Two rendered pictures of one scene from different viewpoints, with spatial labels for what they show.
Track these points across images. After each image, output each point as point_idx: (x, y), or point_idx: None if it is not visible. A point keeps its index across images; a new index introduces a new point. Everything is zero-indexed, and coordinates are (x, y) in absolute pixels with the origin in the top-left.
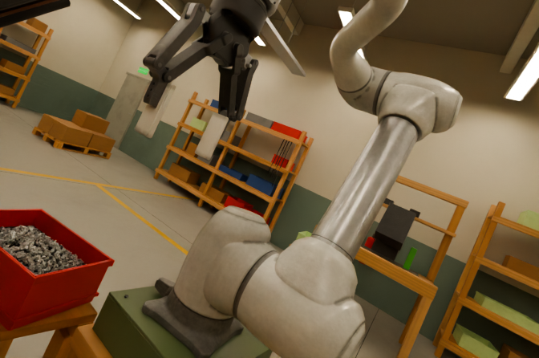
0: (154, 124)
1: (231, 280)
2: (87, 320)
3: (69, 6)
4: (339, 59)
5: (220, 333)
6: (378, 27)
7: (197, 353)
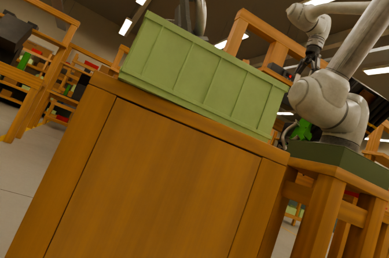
0: (293, 81)
1: None
2: (349, 198)
3: (382, 98)
4: None
5: (323, 141)
6: (330, 11)
7: None
